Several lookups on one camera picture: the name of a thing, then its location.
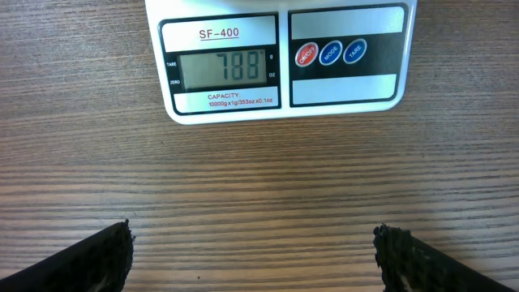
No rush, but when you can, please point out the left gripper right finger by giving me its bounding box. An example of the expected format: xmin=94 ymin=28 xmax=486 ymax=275
xmin=373 ymin=224 xmax=513 ymax=292

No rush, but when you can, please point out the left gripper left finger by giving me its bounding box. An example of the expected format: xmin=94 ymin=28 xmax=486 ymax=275
xmin=1 ymin=220 xmax=135 ymax=292

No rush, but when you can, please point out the white digital kitchen scale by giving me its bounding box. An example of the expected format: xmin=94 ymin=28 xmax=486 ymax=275
xmin=145 ymin=0 xmax=418 ymax=125

